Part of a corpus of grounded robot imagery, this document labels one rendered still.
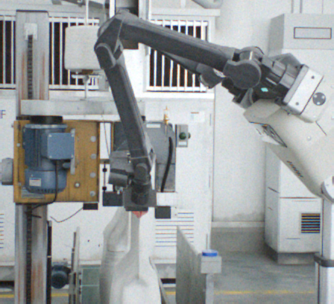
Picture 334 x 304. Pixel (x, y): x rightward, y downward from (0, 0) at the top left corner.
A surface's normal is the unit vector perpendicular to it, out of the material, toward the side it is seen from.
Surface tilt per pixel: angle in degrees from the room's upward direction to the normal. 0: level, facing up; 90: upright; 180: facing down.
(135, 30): 118
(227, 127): 90
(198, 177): 91
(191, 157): 90
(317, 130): 90
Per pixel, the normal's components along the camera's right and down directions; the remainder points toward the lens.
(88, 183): 0.11, 0.05
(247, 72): -0.18, 0.51
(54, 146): 0.51, 0.05
